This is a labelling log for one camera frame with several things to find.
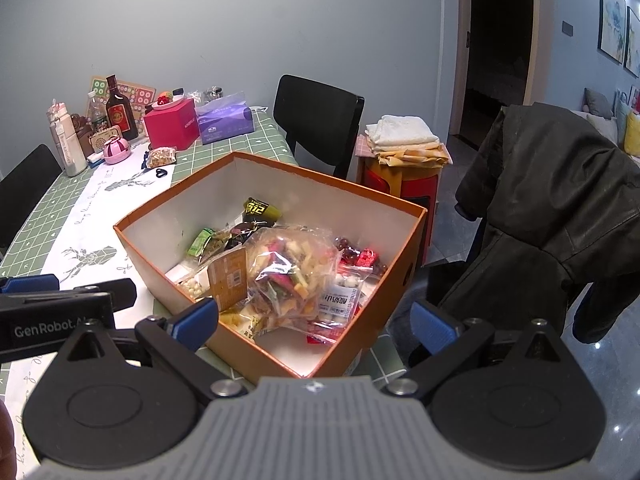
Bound mixed chips bag brown label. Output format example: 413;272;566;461
207;225;341;333

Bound black yellow snack packet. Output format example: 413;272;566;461
243;197;283;223

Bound white thermos bottle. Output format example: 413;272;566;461
47;101;88;177

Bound pink round container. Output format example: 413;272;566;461
102;136;132;165

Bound black chair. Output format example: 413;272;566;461
273;74;366;181
0;144;63;261

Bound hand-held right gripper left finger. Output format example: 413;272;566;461
49;297;248;399

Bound clear bag green label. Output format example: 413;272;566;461
187;227;256;266

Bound red plastic stool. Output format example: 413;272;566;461
361;157;441;266

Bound small beige radio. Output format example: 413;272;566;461
82;125;123;157

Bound folded yellow cloth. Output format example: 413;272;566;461
367;142;453;167

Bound pink gift box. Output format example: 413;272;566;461
143;98;201;151

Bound checkered puffed rice packet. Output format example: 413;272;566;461
177;260;216;301

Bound purple tissue pack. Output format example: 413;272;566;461
195;91;256;146

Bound orange cardboard box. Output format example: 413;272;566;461
113;151;428;380

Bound yellow cushion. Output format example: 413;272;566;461
622;110;640;156

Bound clear bag of white balls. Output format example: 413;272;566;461
317;267;373;326

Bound folded white towel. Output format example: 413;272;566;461
365;115;440;148

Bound small cola bottle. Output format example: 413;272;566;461
334;236;388;276

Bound brown liquor bottle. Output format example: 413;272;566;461
105;74;139;141

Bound small clear snack bag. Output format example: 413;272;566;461
145;146;179;168

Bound golden crispy cake packet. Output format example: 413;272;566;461
220;310;273;345

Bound brown wooden ornament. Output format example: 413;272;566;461
67;114;93;157

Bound black scissors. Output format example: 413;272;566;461
141;152;169;179

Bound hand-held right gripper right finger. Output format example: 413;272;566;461
382;300;584;401

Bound grey cushion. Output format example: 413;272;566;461
582;87;616;118

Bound white printed table runner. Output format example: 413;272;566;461
0;152;181;480

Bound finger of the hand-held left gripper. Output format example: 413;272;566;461
60;278;137;313
0;274;60;295

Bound framed wall picture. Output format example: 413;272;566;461
622;6;640;78
597;0;628;65

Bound red ornament on plate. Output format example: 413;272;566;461
151;91;185;111

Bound dark jacket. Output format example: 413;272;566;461
440;102;640;346

